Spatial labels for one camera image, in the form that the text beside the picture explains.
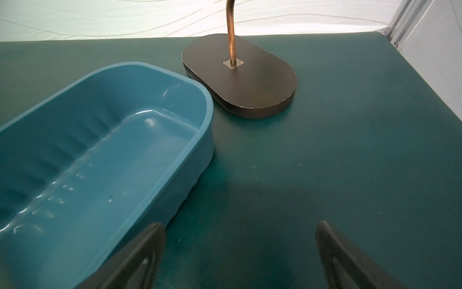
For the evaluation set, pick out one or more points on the blue plastic storage box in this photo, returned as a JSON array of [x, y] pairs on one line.
[[89, 168]]

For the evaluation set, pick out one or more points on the copper hook stand rod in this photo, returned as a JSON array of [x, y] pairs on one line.
[[231, 32]]

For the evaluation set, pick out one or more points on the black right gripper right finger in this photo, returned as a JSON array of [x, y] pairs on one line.
[[346, 266]]

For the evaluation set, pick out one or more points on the dark oval stand base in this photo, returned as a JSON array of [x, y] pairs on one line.
[[261, 85]]

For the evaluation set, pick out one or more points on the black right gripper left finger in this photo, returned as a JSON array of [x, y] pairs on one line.
[[134, 266]]

